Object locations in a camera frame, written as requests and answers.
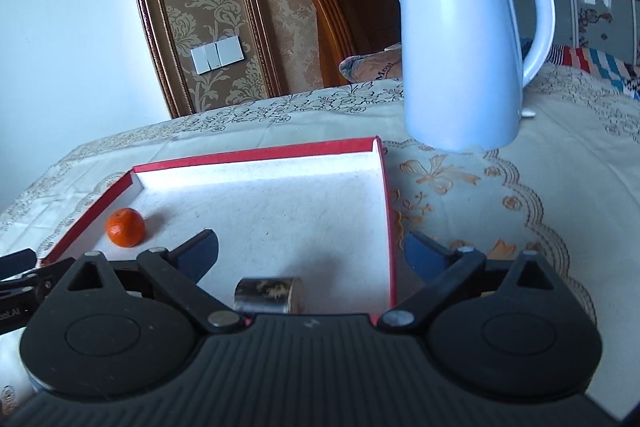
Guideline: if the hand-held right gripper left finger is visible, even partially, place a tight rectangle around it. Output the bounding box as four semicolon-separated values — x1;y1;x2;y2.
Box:
64;229;246;334

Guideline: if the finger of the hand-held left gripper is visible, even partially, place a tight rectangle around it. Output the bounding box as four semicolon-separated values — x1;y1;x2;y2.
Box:
0;257;77;303
0;248;38;282

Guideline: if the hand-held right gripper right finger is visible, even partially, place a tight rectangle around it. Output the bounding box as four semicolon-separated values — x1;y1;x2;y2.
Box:
376;231;557;336

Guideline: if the orange mandarin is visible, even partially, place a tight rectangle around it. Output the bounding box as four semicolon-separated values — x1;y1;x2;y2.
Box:
105;208;146;248

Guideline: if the dark sugarcane piece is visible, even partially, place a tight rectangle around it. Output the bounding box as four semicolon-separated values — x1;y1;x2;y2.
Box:
233;277;304;315

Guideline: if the red cardboard box tray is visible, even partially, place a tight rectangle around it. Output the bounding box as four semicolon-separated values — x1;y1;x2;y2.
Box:
39;137;400;323

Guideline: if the embroidered cream tablecloth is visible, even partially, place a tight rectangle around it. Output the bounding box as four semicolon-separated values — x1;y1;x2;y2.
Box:
0;61;640;427

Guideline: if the pink patterned pillow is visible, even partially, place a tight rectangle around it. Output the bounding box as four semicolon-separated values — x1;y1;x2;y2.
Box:
338;44;404;84

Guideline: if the white electric kettle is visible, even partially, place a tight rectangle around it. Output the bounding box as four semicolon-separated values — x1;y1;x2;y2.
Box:
377;0;557;154

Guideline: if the colourful striped blanket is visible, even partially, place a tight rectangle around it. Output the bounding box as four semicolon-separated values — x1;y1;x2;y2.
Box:
549;44;640;102

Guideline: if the white wall light switch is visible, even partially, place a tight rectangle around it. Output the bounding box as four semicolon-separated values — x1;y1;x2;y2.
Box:
190;35;246;76

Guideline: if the wooden wall moulding frame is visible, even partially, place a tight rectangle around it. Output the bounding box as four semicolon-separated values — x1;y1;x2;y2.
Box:
122;0;287;120

